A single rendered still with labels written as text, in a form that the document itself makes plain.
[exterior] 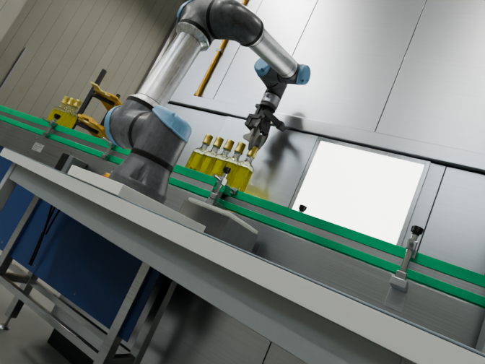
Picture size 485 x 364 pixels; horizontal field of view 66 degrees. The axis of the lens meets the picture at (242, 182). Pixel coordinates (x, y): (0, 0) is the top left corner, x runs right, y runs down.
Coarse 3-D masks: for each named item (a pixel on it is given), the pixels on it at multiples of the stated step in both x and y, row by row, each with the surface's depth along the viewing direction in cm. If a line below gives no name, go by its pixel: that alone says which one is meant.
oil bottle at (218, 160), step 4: (216, 156) 152; (220, 156) 151; (224, 156) 151; (212, 160) 151; (216, 160) 151; (220, 160) 150; (212, 164) 151; (216, 164) 150; (220, 164) 149; (208, 168) 151; (212, 168) 150; (216, 168) 149; (220, 168) 149; (208, 172) 150; (212, 172) 149; (216, 172) 148
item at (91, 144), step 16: (0, 112) 212; (16, 112) 204; (32, 128) 192; (64, 128) 181; (80, 144) 172; (96, 144) 168; (112, 160) 159; (176, 176) 142; (192, 176) 139; (208, 176) 136; (208, 192) 133
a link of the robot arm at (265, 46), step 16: (224, 0) 107; (224, 16) 106; (240, 16) 107; (256, 16) 110; (224, 32) 109; (240, 32) 109; (256, 32) 111; (256, 48) 118; (272, 48) 120; (272, 64) 127; (288, 64) 130; (304, 64) 137; (288, 80) 138; (304, 80) 137
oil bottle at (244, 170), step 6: (240, 162) 146; (246, 162) 145; (240, 168) 145; (246, 168) 144; (252, 168) 147; (234, 174) 145; (240, 174) 144; (246, 174) 144; (234, 180) 144; (240, 180) 143; (246, 180) 145; (234, 186) 143; (240, 186) 143; (246, 186) 147
